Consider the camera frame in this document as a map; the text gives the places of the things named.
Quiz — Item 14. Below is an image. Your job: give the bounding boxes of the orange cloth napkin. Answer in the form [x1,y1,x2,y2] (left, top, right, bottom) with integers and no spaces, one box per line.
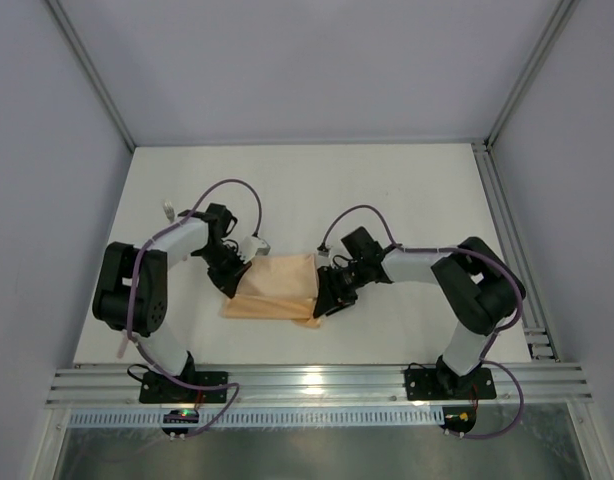
[221,254,321,329]

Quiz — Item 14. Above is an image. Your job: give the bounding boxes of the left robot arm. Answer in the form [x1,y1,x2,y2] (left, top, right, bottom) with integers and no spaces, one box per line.
[92,203,251,390]

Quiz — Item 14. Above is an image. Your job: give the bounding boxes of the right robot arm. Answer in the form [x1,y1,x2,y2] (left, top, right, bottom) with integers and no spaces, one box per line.
[313,227,526,399]

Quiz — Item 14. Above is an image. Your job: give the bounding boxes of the left black controller board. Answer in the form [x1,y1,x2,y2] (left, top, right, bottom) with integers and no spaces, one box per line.
[161,409,199,439]

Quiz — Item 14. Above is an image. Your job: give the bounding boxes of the black controller board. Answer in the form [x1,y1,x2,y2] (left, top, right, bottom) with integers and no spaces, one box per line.
[440,406,477,439]
[161,409,199,439]

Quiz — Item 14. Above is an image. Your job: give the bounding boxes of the right black controller board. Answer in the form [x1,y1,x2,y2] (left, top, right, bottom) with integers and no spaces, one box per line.
[440,406,477,439]

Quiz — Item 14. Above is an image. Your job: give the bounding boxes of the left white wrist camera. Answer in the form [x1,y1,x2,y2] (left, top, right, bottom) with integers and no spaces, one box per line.
[238,235,271,263]

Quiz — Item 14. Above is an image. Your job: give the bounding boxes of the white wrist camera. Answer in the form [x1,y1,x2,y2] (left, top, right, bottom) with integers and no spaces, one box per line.
[238,235,271,263]
[316,243,333,261]

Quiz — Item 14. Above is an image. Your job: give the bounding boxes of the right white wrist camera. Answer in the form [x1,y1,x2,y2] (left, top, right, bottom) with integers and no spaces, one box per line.
[316,243,333,261]

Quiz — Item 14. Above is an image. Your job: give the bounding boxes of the silver fork pink handle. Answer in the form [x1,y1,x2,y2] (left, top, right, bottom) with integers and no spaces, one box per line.
[162,200,177,224]

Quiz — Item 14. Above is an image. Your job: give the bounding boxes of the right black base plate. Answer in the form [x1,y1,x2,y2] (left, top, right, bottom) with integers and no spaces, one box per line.
[403,363,497,401]

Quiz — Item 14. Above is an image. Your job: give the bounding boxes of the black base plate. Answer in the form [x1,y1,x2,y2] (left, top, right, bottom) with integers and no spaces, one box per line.
[139,371,229,405]
[403,363,497,401]

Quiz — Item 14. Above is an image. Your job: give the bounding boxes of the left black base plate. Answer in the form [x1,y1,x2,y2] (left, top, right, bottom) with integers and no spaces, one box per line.
[139,371,229,405]

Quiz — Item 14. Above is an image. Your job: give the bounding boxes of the white slotted cable duct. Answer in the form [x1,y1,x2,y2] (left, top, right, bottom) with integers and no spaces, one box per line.
[67,405,442,429]

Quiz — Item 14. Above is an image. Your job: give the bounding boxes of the right side aluminium rail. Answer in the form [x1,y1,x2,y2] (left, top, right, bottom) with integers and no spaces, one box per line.
[472,142,560,363]

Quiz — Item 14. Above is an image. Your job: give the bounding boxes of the aluminium rail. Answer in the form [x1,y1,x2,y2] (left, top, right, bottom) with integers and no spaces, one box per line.
[45,362,593,408]
[472,142,560,363]

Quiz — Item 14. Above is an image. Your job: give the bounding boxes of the front aluminium rail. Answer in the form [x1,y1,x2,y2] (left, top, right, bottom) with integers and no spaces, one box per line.
[45,362,593,408]

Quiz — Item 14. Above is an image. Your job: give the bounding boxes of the left frame post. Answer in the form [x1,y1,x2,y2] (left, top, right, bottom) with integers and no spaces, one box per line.
[43,0,137,154]

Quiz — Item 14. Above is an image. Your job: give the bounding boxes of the frame post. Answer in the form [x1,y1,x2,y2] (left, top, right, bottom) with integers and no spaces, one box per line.
[43,0,137,154]
[484,0,580,150]

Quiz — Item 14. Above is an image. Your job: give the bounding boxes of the right frame post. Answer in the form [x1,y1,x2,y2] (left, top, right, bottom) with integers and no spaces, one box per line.
[484,0,580,150]

